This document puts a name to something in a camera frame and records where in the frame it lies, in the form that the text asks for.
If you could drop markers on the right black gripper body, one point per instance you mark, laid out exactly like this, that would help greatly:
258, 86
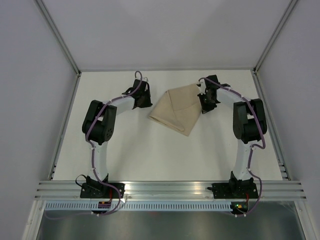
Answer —
207, 104

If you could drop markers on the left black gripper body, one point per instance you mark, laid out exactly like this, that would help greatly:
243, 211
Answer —
146, 101

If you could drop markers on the beige cloth napkin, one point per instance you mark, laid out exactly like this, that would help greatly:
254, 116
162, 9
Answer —
178, 109

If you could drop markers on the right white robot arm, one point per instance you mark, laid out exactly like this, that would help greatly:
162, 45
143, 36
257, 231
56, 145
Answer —
249, 126

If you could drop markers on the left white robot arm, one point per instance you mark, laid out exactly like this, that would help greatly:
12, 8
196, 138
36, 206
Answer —
98, 127

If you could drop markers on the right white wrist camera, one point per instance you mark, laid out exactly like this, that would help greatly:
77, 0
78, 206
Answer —
201, 85

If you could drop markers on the right aluminium frame post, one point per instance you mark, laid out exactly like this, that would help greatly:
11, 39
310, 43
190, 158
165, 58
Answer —
275, 34

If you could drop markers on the aluminium frame post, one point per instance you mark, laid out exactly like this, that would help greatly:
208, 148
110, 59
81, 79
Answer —
57, 35
275, 34

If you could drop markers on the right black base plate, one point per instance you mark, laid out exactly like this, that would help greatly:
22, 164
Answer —
226, 191

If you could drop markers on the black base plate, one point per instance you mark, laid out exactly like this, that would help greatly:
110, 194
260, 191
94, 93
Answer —
226, 191
102, 192

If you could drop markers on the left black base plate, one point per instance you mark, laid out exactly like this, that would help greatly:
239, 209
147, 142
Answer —
102, 192

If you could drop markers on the aluminium front rail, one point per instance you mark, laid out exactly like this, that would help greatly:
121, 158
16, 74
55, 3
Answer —
282, 190

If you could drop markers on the left aluminium frame post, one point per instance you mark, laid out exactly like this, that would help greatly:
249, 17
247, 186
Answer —
57, 35

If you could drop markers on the white slotted cable duct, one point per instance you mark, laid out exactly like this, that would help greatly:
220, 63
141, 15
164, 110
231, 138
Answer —
216, 206

